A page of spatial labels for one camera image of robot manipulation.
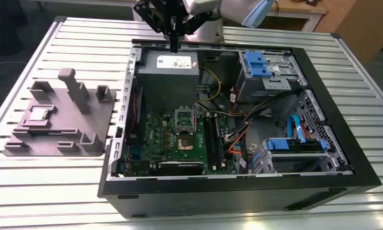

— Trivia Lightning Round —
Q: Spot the metal socket cover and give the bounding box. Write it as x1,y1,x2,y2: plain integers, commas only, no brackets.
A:
174,106,198,134

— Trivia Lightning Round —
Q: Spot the grey parts rack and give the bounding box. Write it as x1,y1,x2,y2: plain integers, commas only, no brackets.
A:
1,67,116,158

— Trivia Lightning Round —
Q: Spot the grey power supply unit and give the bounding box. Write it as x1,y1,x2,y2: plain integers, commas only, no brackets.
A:
135,50,200,108

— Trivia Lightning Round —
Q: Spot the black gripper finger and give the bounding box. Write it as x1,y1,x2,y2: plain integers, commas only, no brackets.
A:
132,0,176,53
175,0,212,54

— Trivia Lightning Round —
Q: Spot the black graphics card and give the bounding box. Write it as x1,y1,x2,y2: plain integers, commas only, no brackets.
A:
148,160,206,177

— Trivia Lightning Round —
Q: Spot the black power cable bundle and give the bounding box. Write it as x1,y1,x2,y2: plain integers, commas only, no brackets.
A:
226,88,307,141

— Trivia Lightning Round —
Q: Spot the hard disk in blue carrier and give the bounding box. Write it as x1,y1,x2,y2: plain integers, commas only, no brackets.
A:
263,138,328,154

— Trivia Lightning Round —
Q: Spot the brown wooden cabinet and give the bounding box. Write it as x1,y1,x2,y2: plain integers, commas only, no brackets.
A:
312,0,383,67

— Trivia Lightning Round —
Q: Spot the RAM stick with label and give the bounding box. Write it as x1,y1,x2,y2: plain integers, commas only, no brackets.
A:
26,129,63,135

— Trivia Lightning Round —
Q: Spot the blue plastic drive carrier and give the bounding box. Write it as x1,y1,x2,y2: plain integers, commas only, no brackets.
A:
244,51,272,79

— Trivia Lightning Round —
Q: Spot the wooden desk white frame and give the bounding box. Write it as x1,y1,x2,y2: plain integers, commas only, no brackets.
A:
267,0,328,33

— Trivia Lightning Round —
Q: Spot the silver CPU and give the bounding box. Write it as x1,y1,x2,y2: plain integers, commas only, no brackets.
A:
27,107,50,121

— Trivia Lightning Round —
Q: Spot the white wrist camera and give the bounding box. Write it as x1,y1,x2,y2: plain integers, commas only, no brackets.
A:
182,0,220,17

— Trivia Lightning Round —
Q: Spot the orange flat wire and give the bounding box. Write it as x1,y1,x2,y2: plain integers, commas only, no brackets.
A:
227,128,251,154

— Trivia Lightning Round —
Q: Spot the green motherboard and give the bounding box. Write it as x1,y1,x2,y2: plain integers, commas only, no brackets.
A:
123,105,240,177

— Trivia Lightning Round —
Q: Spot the metal drive cage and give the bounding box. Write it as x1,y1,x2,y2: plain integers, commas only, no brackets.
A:
248,138,351,175
235,49,307,104

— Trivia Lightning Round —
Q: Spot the black PC case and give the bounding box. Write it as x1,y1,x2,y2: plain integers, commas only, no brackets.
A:
97,38,383,219

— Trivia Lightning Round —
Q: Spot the yellow wire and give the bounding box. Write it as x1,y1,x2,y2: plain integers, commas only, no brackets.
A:
195,67,222,104

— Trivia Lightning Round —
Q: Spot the CPU socket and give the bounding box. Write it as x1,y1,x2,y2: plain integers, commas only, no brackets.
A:
175,134,196,152

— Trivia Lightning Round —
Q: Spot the black RAM slot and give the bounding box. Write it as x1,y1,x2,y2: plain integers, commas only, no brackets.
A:
211,114,223,170
207,114,219,170
216,114,227,170
203,114,214,170

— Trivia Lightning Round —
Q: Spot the blue board connector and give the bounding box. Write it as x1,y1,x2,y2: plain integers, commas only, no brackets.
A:
128,147,142,161

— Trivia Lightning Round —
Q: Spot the blue flat wire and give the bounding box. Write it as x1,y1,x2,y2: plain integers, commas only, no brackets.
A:
287,115,307,144

